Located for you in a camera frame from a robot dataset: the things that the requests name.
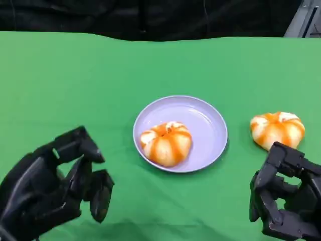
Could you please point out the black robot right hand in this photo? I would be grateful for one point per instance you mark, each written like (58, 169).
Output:
(308, 206)

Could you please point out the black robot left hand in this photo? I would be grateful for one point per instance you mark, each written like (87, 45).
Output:
(32, 190)

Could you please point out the orange and white bread roll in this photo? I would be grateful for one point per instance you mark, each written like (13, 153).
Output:
(165, 148)
(276, 129)

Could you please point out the green cloth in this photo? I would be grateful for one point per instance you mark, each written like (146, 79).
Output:
(75, 82)

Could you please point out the lilac plate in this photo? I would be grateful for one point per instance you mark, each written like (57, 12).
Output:
(203, 125)

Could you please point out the black backdrop curtain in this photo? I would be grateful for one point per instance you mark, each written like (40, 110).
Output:
(125, 17)

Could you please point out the grey metal frame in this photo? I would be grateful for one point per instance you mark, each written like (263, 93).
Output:
(301, 25)

